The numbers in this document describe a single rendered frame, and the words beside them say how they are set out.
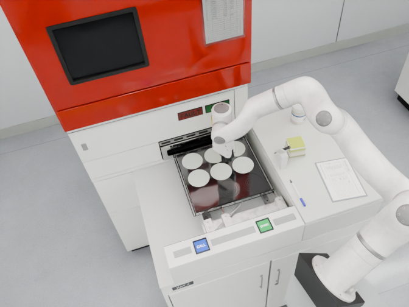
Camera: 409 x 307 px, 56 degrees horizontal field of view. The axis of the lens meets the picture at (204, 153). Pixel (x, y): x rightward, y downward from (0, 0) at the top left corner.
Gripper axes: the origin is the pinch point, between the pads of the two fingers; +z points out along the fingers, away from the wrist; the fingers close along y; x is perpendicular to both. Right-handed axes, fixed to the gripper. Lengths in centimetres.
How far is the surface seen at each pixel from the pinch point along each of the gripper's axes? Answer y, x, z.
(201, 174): -3.6, -12.6, 2.4
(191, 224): 6.6, -32.0, 10.3
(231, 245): 31.7, -34.3, -3.6
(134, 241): -44, -40, 75
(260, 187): 21.9, -1.7, 2.5
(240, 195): 17.8, -10.8, 2.4
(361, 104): 2, 173, 92
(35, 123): -203, -17, 85
